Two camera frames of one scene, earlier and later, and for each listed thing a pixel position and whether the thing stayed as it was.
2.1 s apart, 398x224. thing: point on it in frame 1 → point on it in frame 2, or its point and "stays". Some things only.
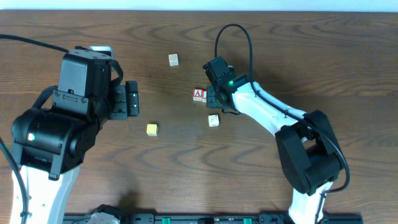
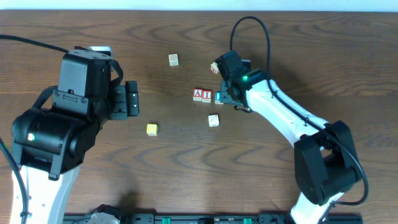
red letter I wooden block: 204,96 stays
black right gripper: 212,98 → 228,99
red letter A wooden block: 198,94 stays
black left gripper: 131,99 stays
